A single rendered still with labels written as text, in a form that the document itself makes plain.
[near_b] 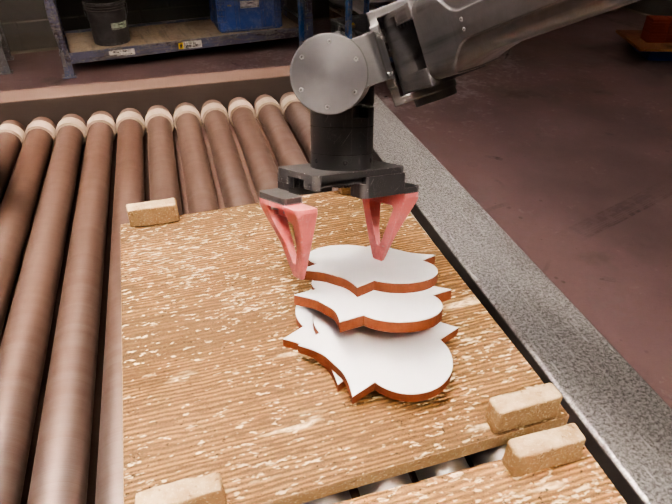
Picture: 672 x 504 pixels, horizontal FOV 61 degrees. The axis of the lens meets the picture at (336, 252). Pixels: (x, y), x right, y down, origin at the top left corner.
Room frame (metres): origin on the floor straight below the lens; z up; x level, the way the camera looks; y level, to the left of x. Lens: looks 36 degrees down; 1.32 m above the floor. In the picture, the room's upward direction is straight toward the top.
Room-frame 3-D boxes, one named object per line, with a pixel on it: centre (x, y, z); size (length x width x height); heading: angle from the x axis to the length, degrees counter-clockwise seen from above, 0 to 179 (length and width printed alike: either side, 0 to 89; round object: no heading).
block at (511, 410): (0.30, -0.15, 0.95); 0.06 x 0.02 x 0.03; 107
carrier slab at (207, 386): (0.44, 0.04, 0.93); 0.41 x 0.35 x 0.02; 17
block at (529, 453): (0.26, -0.16, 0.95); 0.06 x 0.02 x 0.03; 106
